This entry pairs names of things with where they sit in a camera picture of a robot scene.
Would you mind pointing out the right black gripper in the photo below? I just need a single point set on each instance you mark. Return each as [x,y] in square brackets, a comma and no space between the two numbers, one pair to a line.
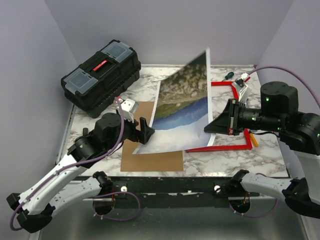
[226,122]

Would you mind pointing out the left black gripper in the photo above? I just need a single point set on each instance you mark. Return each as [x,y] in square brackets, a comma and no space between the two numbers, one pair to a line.
[141,136]

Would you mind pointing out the red wooden picture frame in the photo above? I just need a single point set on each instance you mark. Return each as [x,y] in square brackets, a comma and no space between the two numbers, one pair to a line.
[216,148]

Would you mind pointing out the landscape photo print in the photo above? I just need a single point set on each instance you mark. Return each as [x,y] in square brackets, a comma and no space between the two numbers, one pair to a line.
[182,109]

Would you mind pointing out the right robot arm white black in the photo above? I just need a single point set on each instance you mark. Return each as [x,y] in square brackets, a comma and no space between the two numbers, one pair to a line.
[299,131]

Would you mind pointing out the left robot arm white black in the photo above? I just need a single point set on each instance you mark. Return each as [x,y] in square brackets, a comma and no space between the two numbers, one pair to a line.
[35,208]

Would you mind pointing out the brown fibreboard backing panel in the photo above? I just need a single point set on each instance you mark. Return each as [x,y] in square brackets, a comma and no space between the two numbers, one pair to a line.
[155,162]

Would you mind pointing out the small black cylinder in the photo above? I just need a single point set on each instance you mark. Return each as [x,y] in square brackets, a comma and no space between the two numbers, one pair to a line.
[85,131]

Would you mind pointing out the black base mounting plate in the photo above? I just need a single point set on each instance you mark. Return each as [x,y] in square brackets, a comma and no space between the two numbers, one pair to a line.
[129,192]

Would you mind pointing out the black plastic toolbox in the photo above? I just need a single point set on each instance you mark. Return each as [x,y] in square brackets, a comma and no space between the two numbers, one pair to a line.
[94,84]

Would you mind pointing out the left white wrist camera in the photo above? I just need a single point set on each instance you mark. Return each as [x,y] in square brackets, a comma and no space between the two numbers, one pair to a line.
[128,107]

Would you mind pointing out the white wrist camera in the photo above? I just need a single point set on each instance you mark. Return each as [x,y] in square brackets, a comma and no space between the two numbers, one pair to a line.
[128,107]
[241,87]

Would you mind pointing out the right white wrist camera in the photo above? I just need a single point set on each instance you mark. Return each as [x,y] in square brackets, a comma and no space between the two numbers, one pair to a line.
[241,87]

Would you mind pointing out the green handled screwdriver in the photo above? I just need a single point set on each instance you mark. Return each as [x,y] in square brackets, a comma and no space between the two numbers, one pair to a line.
[228,76]

